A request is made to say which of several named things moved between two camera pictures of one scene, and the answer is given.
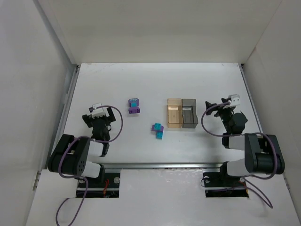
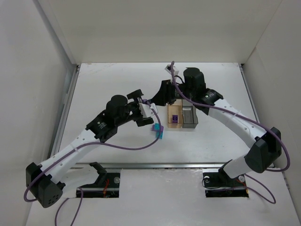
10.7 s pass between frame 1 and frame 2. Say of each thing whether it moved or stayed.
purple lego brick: stayed
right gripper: moved
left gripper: moved
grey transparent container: stayed
